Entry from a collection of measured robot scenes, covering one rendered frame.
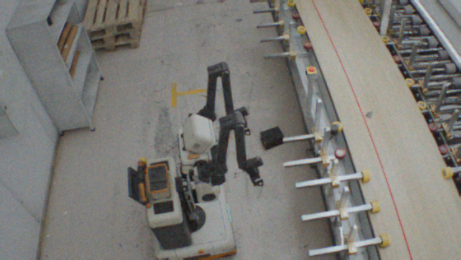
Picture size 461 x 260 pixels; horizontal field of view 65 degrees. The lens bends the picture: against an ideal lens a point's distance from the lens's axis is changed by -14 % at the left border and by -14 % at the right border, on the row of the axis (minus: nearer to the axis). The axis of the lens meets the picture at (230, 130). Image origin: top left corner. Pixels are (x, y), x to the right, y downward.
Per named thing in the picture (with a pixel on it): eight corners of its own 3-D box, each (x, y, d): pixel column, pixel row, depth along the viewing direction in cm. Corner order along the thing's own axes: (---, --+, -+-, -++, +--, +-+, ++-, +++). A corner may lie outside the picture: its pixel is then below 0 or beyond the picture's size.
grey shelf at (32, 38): (60, 136, 446) (4, 30, 329) (73, 83, 505) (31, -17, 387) (94, 131, 446) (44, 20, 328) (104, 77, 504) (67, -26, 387)
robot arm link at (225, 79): (217, 62, 253) (221, 73, 246) (227, 60, 253) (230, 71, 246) (224, 109, 285) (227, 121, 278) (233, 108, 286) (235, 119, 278)
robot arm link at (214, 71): (206, 61, 250) (207, 71, 244) (227, 60, 253) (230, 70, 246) (202, 112, 283) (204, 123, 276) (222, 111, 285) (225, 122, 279)
